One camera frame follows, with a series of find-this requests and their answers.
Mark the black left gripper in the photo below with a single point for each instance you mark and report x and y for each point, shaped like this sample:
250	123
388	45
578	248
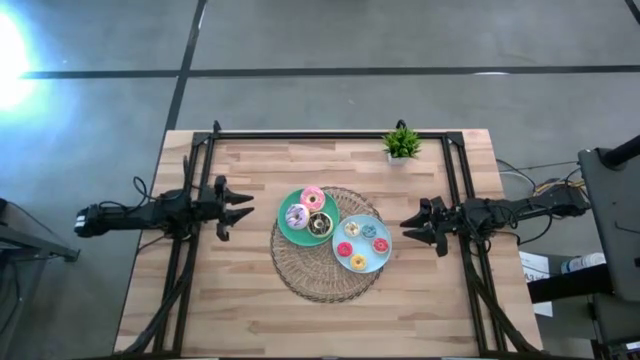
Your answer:
207	209

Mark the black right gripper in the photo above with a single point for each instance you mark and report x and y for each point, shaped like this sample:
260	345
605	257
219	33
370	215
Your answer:
445	220

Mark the small red sprinkled donut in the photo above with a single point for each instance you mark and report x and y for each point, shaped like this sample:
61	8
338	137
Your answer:
376	248

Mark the small blue frosted donut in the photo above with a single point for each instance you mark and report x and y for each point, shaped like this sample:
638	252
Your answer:
365	234

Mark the large orange donut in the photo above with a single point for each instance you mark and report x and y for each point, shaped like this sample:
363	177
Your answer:
291	221

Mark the light blue round plate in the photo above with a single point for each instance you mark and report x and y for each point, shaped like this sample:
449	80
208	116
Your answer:
363	246

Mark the large pink frosted donut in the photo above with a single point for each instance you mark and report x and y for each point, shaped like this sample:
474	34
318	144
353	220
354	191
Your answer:
306	204

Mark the green round plate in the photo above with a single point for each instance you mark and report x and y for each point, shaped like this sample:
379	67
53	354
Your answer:
299	237

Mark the small yellow frosted donut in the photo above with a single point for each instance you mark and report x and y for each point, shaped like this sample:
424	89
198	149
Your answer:
354	265

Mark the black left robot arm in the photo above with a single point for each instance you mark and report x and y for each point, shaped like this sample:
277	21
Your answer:
130	215

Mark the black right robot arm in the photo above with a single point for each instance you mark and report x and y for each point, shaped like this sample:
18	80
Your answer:
525	212

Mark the small green potted plant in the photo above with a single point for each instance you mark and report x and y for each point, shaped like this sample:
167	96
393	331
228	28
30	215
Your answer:
402	144

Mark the round woven placemat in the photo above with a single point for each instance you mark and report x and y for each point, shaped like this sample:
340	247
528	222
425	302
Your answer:
320	280

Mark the white paper sheet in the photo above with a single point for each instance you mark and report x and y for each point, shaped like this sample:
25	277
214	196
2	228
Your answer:
534	267

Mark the black shelf board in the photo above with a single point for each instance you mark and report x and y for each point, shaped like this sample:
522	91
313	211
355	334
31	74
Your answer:
570	286

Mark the white bottle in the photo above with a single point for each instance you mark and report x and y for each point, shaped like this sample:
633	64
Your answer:
585	262

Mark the gray cart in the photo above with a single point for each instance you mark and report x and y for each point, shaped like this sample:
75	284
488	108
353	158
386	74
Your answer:
612	215

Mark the gray side table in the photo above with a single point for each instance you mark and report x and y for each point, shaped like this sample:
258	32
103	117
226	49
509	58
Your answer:
35	240

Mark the black pole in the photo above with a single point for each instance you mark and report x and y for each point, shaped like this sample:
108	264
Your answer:
622	151

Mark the gray box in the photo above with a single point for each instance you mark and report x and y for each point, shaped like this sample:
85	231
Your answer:
617	320

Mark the black frame clamp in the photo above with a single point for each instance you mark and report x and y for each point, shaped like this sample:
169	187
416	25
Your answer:
400	124
216	126

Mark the black metal table frame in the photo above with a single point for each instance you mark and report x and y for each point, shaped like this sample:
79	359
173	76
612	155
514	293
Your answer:
325	135

